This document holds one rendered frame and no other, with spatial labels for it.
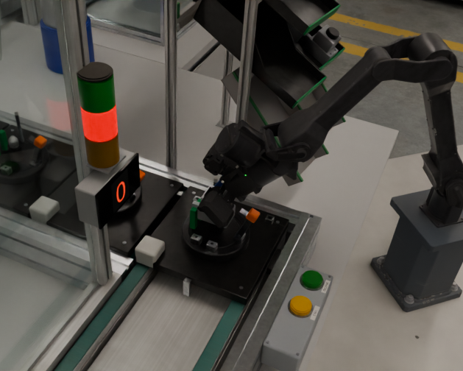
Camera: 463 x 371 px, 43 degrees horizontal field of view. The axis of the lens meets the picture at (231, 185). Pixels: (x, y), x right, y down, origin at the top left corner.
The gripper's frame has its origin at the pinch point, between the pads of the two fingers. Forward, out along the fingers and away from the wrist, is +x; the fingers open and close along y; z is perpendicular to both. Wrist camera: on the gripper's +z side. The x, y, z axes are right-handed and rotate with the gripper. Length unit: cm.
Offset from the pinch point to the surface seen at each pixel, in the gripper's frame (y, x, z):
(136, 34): -87, 60, 38
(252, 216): 1.1, -4.7, -7.0
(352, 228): -27.1, 0.0, -33.4
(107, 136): 20.2, -11.7, 22.9
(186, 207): -5.1, 13.9, -0.9
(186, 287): 13.2, 9.3, -8.9
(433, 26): -362, 66, -89
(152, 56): -79, 54, 28
